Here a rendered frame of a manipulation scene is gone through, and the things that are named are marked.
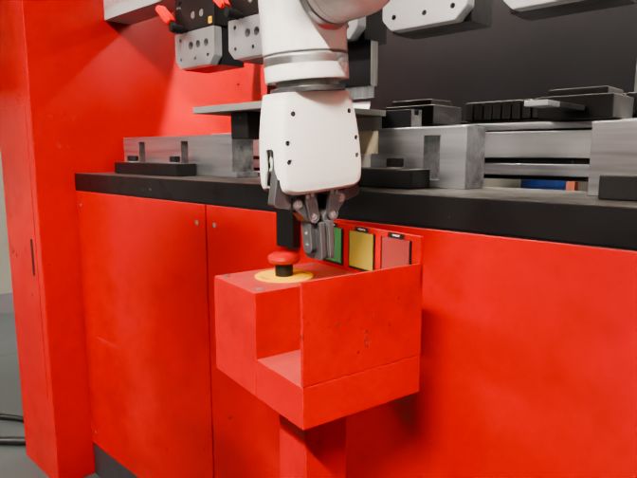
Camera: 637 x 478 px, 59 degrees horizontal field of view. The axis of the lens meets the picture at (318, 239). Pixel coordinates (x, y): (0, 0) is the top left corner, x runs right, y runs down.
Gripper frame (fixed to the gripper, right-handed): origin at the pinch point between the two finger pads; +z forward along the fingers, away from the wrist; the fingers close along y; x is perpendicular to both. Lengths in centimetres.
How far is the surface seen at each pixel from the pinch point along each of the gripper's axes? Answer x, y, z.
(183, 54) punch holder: -79, -20, -30
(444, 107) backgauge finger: -32, -54, -13
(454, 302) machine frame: -0.9, -21.6, 12.4
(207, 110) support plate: -33.5, -3.9, -15.0
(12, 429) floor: -158, 24, 82
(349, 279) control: 4.9, -0.1, 3.5
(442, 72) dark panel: -56, -80, -23
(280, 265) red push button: -9.3, -0.4, 4.5
